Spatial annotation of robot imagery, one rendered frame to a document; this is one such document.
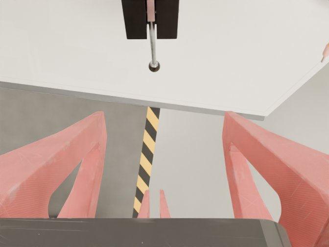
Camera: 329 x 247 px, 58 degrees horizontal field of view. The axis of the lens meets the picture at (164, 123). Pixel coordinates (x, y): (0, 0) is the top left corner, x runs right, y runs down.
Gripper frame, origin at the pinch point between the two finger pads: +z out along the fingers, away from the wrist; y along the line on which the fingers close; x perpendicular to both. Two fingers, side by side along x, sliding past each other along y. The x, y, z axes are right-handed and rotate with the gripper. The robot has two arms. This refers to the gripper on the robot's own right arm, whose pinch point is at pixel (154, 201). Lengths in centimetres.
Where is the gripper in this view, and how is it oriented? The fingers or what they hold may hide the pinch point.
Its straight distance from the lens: 27.7
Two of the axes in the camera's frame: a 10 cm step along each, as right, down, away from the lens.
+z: -0.2, -7.8, 6.3
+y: -10.0, 0.1, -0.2
